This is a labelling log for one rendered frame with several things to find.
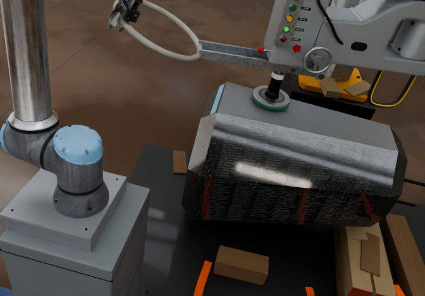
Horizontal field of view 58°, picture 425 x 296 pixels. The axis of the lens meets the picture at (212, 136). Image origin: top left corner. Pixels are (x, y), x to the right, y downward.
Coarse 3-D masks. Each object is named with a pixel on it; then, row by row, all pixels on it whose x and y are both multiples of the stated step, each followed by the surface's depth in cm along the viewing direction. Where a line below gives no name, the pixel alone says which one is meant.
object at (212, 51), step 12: (204, 48) 203; (216, 48) 203; (228, 48) 204; (240, 48) 204; (216, 60) 196; (228, 60) 196; (240, 60) 196; (252, 60) 197; (264, 60) 197; (288, 72) 202; (300, 72) 202
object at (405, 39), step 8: (408, 24) 192; (416, 24) 188; (424, 24) 186; (400, 32) 197; (408, 32) 193; (416, 32) 190; (424, 32) 188; (400, 40) 197; (408, 40) 194; (416, 40) 191; (424, 40) 190; (400, 48) 198; (408, 48) 195; (416, 48) 193; (424, 48) 193; (408, 56) 197; (416, 56) 195; (424, 56) 196
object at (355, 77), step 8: (352, 72) 296; (304, 80) 271; (312, 80) 273; (352, 80) 284; (360, 80) 287; (304, 88) 268; (312, 88) 267; (320, 88) 266; (344, 88) 272; (344, 96) 267; (360, 96) 266
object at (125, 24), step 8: (144, 0) 201; (152, 8) 205; (160, 8) 206; (120, 16) 172; (168, 16) 208; (128, 24) 171; (176, 24) 210; (184, 24) 209; (128, 32) 170; (136, 32) 169; (192, 32) 207; (144, 40) 169; (152, 48) 171; (160, 48) 171; (200, 48) 197; (168, 56) 174; (176, 56) 176; (184, 56) 179; (192, 56) 184; (200, 56) 192
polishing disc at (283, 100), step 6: (258, 90) 219; (264, 90) 220; (282, 90) 224; (258, 96) 214; (264, 96) 215; (282, 96) 218; (288, 96) 220; (264, 102) 210; (270, 102) 211; (276, 102) 212; (282, 102) 213; (288, 102) 214
